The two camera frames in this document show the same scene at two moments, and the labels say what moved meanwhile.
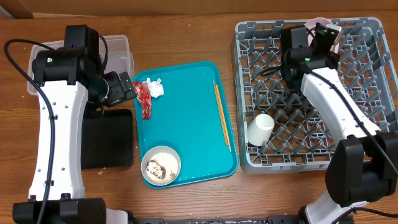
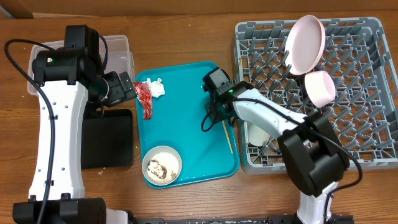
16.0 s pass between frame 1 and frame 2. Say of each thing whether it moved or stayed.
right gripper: moved
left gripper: stayed
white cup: stayed
